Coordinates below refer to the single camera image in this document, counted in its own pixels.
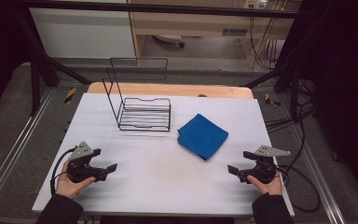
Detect aluminium floor rail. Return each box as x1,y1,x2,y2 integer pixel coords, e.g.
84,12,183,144
290,122,347,224
0,88,54,214

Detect black horizontal frame bar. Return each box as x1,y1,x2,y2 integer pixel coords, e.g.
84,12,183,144
11,0,303,20

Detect black floor cables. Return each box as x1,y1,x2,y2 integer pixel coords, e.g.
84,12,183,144
264,78,315,133

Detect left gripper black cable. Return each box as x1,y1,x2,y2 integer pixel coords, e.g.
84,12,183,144
49,147,77,196

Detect black metal stand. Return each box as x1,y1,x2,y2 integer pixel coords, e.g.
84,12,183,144
11,6,93,117
244,60,303,123

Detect white cabinet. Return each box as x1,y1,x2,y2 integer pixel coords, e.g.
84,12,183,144
28,7,137,60

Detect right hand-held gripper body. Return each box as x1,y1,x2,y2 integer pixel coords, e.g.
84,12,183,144
242,145,292,185

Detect blue towel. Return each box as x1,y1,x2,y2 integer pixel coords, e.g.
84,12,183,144
176,113,230,161

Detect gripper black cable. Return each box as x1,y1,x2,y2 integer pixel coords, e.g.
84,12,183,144
275,163,322,214
49,147,77,196

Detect person's left hand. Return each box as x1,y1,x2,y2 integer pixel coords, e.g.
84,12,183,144
55,160,96,200

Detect light wooden desk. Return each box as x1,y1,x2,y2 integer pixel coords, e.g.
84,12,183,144
128,0,303,68

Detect white power strip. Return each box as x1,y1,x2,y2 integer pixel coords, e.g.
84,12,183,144
244,0,269,10

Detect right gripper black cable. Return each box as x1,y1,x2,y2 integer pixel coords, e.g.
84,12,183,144
275,163,322,214

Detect white table cover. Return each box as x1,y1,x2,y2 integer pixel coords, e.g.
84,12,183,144
31,92,296,218

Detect yellow black hazard tape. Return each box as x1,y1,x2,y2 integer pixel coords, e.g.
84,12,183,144
63,87,77,105
264,92,282,107

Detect person's right hand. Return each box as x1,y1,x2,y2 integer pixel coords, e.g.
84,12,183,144
246,173,283,197

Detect white chair base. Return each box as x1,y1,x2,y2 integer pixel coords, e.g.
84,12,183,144
153,34,186,49

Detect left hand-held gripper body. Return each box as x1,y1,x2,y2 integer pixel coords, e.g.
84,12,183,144
66,141,103,183

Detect bundle of hanging black cables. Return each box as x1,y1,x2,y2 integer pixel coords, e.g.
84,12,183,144
249,15,282,70

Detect black wire rack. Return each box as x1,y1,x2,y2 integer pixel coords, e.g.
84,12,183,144
101,57,172,133

